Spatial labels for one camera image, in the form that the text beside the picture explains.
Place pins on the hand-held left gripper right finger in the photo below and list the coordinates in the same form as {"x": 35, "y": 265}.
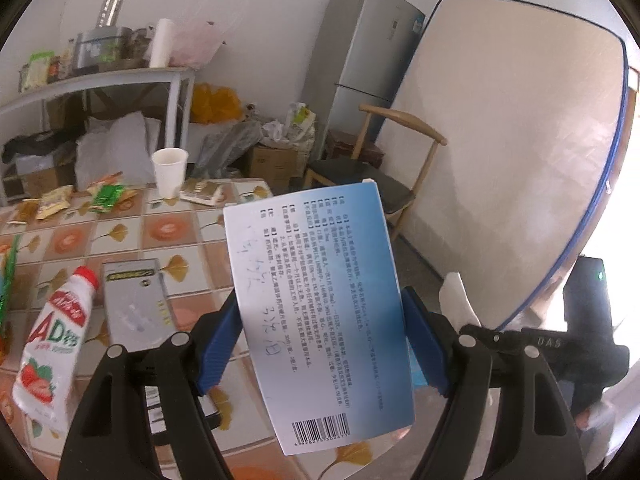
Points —
{"x": 427, "y": 345}

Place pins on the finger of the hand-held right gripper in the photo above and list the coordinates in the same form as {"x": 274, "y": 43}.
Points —
{"x": 500, "y": 337}

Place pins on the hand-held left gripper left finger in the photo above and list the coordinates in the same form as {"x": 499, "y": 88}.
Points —
{"x": 220, "y": 350}

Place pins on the blue-white medicine box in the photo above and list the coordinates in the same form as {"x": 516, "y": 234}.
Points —
{"x": 320, "y": 310}

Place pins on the grey flat carton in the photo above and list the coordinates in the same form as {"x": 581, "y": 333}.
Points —
{"x": 137, "y": 305}

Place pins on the small flat brown-white packet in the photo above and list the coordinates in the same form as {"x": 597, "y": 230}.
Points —
{"x": 201, "y": 191}

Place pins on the white milk bottle red cap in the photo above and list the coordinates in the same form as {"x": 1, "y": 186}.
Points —
{"x": 50, "y": 350}

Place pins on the white paper cup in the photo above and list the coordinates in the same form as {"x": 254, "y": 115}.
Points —
{"x": 170, "y": 172}

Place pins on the wooden chair with dark seat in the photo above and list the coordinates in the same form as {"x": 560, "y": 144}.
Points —
{"x": 350, "y": 175}

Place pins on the beige mattress with blue edge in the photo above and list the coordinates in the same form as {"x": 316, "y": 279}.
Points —
{"x": 500, "y": 150}

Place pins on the green foil packet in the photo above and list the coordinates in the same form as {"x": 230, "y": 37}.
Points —
{"x": 107, "y": 199}

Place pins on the cardboard box by fridge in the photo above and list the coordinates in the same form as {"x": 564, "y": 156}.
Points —
{"x": 275, "y": 165}

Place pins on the clear plastic bags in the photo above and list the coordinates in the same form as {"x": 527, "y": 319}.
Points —
{"x": 227, "y": 147}

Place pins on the beige packet with orange circle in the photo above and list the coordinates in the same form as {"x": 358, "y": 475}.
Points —
{"x": 102, "y": 182}

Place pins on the dark brown stool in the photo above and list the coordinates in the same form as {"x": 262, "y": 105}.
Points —
{"x": 350, "y": 147}

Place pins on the yellow snack packet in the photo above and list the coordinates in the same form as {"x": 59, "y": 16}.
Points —
{"x": 54, "y": 202}

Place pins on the bright green wrapper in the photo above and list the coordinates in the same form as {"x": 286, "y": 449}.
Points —
{"x": 7, "y": 285}

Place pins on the orange-brown snack packet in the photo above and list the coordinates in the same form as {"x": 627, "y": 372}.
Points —
{"x": 25, "y": 211}

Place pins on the white plastic bag green print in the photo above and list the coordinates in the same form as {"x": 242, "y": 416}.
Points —
{"x": 301, "y": 120}

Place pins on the cardboard box under desk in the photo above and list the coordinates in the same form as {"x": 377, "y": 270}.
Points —
{"x": 45, "y": 175}

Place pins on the yellow plastic bag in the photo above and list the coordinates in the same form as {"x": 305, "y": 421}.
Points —
{"x": 217, "y": 102}

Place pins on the black cloth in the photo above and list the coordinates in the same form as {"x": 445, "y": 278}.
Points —
{"x": 35, "y": 144}

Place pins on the silver refrigerator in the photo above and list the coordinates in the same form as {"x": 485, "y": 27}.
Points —
{"x": 360, "y": 60}

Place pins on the pink plastic bag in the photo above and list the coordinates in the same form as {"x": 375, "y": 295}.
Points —
{"x": 197, "y": 42}

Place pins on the white paper towel roll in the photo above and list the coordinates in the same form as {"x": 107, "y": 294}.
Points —
{"x": 161, "y": 42}

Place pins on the green snack bag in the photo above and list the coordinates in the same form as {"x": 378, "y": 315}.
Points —
{"x": 40, "y": 70}

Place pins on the white metal-frame desk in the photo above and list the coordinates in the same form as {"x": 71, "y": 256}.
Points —
{"x": 100, "y": 77}

